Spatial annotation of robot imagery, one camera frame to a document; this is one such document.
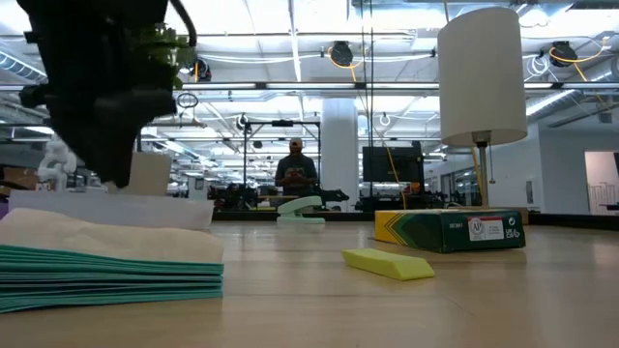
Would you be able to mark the mint green stapler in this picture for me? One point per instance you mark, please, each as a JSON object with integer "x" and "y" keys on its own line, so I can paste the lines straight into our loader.
{"x": 300, "y": 208}

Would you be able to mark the green yellow crayon box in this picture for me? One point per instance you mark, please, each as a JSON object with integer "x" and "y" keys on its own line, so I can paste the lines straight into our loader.
{"x": 445, "y": 232}

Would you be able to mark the green potted plant white pot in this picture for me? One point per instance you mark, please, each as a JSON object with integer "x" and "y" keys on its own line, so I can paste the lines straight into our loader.
{"x": 179, "y": 53}

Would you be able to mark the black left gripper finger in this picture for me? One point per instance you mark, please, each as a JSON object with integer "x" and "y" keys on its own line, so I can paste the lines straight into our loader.
{"x": 111, "y": 150}

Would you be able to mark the black stand frame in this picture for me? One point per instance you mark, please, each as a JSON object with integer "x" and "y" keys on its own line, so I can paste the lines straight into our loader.
{"x": 245, "y": 154}

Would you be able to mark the black aluminium table frame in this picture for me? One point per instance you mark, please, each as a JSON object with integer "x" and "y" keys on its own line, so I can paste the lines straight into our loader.
{"x": 570, "y": 218}

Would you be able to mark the white shade wooden base lamp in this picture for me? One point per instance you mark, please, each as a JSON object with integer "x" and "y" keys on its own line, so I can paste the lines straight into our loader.
{"x": 481, "y": 72}

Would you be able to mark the yellow eraser block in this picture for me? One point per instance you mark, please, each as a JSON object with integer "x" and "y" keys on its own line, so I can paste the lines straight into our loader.
{"x": 387, "y": 263}

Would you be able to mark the teal paper stack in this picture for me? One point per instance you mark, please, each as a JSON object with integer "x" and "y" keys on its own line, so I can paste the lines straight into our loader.
{"x": 111, "y": 282}

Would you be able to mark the cardboard box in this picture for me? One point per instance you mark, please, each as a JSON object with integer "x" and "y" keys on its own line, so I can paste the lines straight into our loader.
{"x": 19, "y": 178}

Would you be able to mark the black monitor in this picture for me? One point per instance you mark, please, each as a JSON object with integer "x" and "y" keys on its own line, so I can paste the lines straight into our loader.
{"x": 392, "y": 164}

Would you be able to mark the cream cloth pouch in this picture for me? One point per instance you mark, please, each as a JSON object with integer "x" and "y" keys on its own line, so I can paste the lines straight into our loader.
{"x": 97, "y": 237}

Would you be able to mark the white column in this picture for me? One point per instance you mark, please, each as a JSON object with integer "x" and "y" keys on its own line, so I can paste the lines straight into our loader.
{"x": 339, "y": 150}

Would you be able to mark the person with cap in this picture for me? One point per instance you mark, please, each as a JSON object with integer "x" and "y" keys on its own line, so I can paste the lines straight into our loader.
{"x": 296, "y": 171}

